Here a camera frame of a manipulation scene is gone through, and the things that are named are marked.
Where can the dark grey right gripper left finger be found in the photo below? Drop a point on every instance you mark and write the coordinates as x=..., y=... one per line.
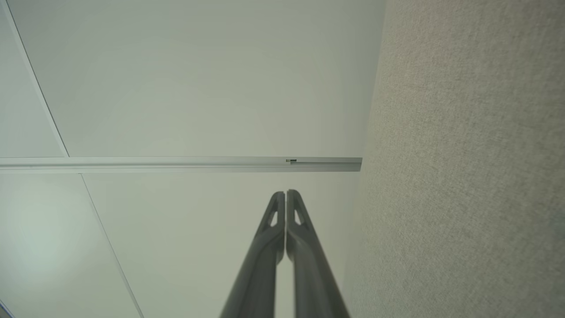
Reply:
x=258, y=274

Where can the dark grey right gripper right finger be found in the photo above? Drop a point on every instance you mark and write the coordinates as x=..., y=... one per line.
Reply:
x=311, y=274

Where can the grey double partition post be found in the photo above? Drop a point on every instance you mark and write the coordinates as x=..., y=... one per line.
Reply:
x=176, y=164

